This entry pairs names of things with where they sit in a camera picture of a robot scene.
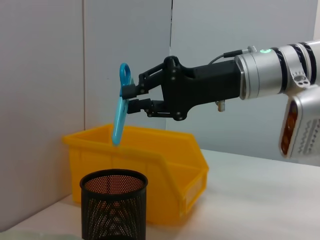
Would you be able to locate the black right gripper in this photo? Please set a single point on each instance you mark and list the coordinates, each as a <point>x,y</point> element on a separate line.
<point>200,85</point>

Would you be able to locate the blue scissors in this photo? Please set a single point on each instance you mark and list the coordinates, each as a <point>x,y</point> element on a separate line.
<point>118,122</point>

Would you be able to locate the black mesh pen holder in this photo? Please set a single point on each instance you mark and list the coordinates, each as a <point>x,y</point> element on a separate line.
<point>112,207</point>

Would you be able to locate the green glass fruit plate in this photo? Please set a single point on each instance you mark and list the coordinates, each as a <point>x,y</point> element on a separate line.
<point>37,236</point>

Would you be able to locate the yellow plastic bin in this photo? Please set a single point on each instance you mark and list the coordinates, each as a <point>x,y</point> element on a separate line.
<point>162,170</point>

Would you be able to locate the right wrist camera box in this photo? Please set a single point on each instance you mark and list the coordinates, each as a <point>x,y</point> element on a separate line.
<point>307,130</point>

